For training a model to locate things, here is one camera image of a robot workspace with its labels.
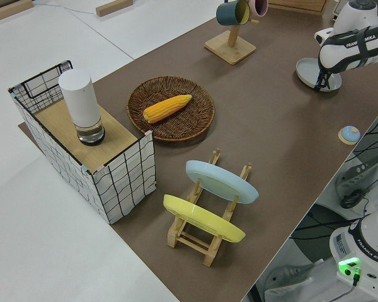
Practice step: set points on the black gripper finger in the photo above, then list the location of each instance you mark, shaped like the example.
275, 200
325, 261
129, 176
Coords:
327, 82
318, 84

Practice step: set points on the gray plate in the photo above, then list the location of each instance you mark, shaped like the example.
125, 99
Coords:
305, 70

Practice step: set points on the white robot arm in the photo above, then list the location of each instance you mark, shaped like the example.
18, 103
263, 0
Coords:
356, 19

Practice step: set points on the light blue plate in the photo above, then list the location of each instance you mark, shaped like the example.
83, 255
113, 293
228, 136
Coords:
220, 181

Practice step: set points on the yellow plate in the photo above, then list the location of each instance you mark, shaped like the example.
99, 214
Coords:
201, 218

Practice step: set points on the wooden plate rack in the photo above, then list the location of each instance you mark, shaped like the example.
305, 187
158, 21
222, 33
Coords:
192, 243

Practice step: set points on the blue bell with wooden base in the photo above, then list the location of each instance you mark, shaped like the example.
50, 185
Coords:
349, 134

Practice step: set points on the brown table mat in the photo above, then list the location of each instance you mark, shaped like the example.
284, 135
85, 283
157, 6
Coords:
271, 126

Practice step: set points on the white toaster oven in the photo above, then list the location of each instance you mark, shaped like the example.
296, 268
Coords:
338, 7

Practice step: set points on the large wooden box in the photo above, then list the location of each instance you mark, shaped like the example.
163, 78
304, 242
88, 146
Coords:
299, 4

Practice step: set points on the wooden mug tree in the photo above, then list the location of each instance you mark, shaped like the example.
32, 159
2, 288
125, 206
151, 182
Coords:
230, 47

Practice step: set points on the pink mug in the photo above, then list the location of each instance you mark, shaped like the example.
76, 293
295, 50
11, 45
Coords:
260, 6

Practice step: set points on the dark blue mug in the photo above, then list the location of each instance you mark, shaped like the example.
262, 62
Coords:
226, 12

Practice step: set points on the brown wicker basket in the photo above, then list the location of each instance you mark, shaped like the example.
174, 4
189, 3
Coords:
176, 126

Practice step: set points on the yellow corn cob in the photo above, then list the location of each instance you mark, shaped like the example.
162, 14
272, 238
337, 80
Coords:
167, 108

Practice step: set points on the wooden block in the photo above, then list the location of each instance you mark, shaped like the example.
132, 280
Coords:
6, 9
113, 7

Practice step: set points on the grid pattern wooden shelf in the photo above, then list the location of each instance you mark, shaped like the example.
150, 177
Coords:
119, 185

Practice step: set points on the white cylinder with clear base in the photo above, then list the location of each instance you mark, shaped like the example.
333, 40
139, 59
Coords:
78, 97

